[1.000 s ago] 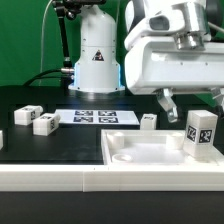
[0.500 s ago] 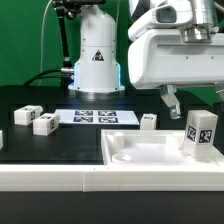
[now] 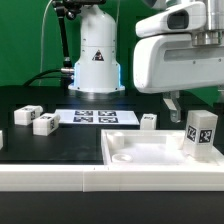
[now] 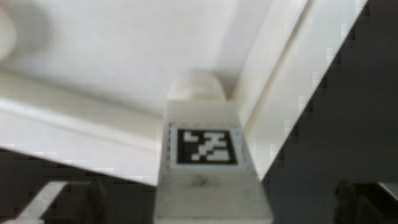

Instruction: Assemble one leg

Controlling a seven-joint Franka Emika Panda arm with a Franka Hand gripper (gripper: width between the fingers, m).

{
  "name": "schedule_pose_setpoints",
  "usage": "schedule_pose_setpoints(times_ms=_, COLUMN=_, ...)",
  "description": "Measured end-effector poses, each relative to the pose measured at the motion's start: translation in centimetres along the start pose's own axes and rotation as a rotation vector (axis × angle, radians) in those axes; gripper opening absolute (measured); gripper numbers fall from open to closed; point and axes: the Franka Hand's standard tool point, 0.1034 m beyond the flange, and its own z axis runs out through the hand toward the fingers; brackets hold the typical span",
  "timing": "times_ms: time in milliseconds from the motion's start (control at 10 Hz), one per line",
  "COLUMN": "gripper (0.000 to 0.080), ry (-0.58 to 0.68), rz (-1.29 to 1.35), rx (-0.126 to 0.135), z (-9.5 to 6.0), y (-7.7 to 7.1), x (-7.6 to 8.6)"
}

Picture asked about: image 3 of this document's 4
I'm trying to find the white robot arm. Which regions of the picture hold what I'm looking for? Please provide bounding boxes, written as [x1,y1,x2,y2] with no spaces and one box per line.
[69,0,224,122]

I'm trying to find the grey thin cable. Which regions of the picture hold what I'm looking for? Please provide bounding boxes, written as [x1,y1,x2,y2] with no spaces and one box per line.
[39,0,54,87]

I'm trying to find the white front fence rail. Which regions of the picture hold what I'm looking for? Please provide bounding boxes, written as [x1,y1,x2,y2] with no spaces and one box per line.
[0,165,224,192]

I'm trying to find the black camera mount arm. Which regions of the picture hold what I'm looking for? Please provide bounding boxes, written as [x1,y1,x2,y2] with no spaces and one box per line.
[52,0,106,68]

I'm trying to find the white square tabletop part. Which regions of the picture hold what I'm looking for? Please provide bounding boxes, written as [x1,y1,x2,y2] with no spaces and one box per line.
[101,129,224,166]

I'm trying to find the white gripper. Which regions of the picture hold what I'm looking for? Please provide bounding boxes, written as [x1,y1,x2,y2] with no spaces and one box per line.
[133,1,224,123]

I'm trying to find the white tag sheet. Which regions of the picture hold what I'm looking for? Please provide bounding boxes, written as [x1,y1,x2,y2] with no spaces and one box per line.
[55,109,139,125]

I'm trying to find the black cable bundle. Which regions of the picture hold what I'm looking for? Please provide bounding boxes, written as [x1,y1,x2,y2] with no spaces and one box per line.
[22,67,75,88]

